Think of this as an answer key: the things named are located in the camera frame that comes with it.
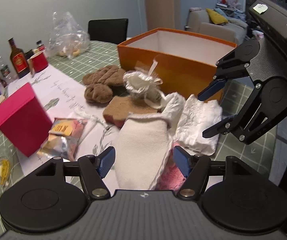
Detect yellow fruit peel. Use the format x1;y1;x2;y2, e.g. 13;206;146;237
0;157;11;187

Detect beige food pieces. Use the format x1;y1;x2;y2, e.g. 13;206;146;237
58;46;82;58

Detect cream soft cloth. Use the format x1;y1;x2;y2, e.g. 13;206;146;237
112;92;186;190

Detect yellow cushion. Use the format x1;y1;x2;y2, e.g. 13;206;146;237
206;8;228;25

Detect clear plastic water bottle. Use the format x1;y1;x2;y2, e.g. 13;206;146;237
0;52;16;83

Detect black chair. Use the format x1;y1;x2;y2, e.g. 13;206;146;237
88;18;129;43

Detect white organza gift pouch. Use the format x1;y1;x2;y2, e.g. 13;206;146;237
123;55;166;110

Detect brown knitted glove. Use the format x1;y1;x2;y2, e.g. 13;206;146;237
82;65;127;87
84;84;114;104

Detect red cube box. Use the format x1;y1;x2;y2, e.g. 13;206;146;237
0;82;54;158

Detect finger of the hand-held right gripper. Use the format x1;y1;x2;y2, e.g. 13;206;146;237
202;82;276;145
197;49;251;102

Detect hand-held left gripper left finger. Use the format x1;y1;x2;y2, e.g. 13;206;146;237
35;146;116;200

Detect beige sofa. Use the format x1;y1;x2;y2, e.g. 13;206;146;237
188;7;249;44

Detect orange cardboard box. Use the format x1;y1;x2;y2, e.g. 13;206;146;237
117;27;238;103

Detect orange snack packet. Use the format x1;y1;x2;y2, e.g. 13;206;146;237
49;118;87;153

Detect clear plastic bag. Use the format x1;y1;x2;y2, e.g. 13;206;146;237
49;11;91;59

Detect brown flower-shaped sponge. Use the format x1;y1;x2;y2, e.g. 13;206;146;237
103;96;163;129

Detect brown liquor bottle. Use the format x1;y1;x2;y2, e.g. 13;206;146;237
8;38;31;79

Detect small dark bottle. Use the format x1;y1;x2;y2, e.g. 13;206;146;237
35;40;46;55

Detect pink fluffy cloth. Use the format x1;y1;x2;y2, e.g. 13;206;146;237
156;142;186;190

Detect white crumpled paper towel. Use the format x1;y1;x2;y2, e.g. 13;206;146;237
175;95;223;155

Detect white table runner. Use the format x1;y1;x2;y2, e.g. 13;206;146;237
7;64;124;180

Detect red mug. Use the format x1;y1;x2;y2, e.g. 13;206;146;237
28;51;49;73

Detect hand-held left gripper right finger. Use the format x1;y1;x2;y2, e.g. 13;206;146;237
173;145;268;200

